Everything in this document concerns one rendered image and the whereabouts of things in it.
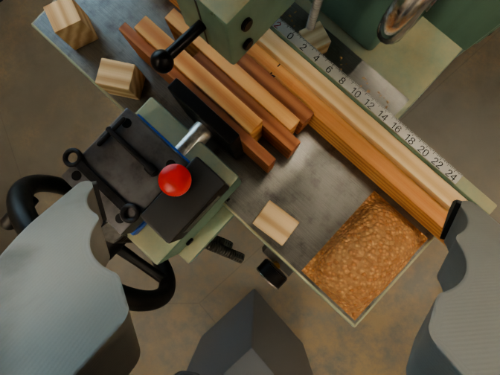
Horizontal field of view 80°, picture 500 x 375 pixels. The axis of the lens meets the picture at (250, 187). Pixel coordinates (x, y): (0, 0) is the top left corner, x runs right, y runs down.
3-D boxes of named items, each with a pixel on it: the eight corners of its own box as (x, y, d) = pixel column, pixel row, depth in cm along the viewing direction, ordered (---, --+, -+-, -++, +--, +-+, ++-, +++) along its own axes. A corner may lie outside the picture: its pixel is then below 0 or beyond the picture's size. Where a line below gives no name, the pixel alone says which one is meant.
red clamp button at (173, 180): (154, 181, 28) (149, 180, 27) (175, 158, 28) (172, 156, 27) (176, 203, 28) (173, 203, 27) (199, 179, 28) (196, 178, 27)
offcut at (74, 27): (99, 39, 41) (81, 19, 37) (74, 50, 41) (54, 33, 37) (88, 15, 42) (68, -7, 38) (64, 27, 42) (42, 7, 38)
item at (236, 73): (176, 43, 41) (164, 17, 36) (184, 34, 41) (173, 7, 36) (286, 141, 40) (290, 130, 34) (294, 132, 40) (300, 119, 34)
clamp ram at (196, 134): (155, 147, 40) (126, 129, 31) (194, 106, 40) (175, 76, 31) (204, 193, 39) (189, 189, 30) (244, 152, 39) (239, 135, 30)
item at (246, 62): (194, 42, 41) (186, 21, 36) (204, 32, 41) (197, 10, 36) (297, 135, 40) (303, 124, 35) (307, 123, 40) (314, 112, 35)
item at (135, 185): (80, 180, 34) (46, 174, 28) (147, 109, 34) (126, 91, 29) (163, 260, 33) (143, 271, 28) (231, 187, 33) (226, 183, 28)
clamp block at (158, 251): (106, 184, 43) (65, 178, 34) (170, 116, 43) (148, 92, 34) (180, 257, 42) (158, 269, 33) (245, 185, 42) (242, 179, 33)
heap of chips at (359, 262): (300, 270, 38) (306, 277, 35) (373, 190, 39) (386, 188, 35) (354, 320, 38) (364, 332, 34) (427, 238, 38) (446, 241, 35)
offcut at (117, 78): (146, 77, 41) (135, 64, 37) (140, 100, 41) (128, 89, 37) (114, 71, 41) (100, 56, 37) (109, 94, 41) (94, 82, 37)
